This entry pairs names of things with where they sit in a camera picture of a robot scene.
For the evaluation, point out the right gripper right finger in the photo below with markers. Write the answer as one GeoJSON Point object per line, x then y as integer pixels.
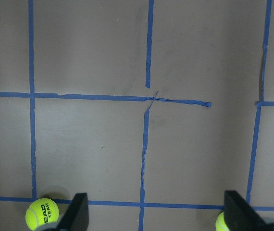
{"type": "Point", "coordinates": [240, 216]}

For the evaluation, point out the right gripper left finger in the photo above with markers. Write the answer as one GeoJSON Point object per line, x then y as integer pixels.
{"type": "Point", "coordinates": [76, 217]}

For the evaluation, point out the tennis ball lower right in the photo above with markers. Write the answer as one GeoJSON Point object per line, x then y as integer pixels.
{"type": "Point", "coordinates": [220, 224]}

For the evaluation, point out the Head tennis ball centre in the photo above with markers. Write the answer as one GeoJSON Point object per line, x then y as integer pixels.
{"type": "Point", "coordinates": [40, 212]}

